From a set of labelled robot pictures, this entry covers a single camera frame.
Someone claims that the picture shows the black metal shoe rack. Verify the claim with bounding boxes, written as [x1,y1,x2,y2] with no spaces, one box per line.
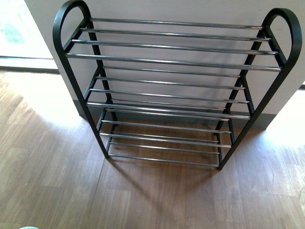
[52,0,303,170]

